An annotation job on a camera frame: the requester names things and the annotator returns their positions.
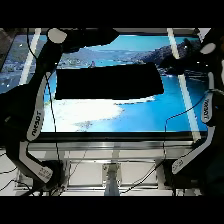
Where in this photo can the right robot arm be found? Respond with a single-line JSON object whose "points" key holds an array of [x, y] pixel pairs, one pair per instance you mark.
{"points": [[208, 110]]}

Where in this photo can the silver frame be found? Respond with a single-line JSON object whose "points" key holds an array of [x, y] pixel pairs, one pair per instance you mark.
{"points": [[133, 146]]}

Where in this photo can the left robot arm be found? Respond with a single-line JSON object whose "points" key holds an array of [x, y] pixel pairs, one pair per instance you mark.
{"points": [[35, 123]]}

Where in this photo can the black garment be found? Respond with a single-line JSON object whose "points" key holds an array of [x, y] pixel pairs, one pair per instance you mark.
{"points": [[106, 81]]}

